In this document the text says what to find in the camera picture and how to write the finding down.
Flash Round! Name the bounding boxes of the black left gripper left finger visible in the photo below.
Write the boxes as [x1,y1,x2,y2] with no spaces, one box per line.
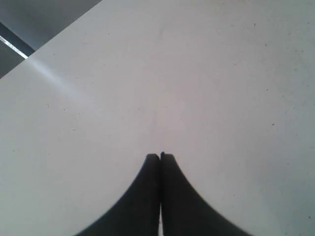
[78,154,160,236]

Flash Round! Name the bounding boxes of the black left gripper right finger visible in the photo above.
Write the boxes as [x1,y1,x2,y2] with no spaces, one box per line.
[160,152,248,236]

